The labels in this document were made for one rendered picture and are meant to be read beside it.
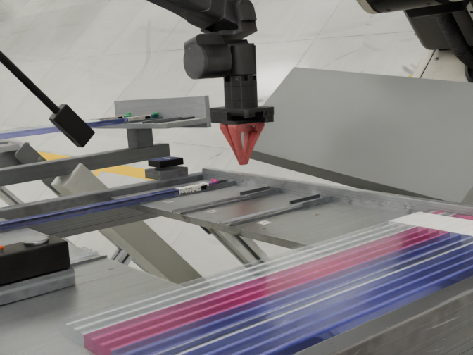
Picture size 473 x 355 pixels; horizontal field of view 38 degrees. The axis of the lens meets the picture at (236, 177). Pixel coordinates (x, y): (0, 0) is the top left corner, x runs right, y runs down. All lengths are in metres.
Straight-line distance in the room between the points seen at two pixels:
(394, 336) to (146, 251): 1.01
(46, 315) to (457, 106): 0.81
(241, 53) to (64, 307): 0.63
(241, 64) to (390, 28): 1.57
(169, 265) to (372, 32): 1.48
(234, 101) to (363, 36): 1.60
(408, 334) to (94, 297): 0.29
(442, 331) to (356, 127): 0.76
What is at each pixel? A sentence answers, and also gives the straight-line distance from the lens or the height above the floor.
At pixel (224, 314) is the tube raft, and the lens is 0.55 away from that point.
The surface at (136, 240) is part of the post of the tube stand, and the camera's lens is 1.46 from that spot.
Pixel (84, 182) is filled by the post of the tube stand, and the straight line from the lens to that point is 1.38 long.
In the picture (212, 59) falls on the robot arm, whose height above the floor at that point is 0.91.
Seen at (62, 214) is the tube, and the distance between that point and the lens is 1.00.
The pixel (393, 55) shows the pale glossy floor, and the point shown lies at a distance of 2.52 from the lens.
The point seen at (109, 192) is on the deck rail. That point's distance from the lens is 1.13.
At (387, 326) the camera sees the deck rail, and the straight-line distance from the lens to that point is 0.52.
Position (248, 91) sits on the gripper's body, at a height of 0.82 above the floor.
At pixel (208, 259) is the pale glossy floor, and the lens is 2.29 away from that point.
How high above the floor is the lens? 1.36
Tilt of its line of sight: 33 degrees down
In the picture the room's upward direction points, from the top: 42 degrees counter-clockwise
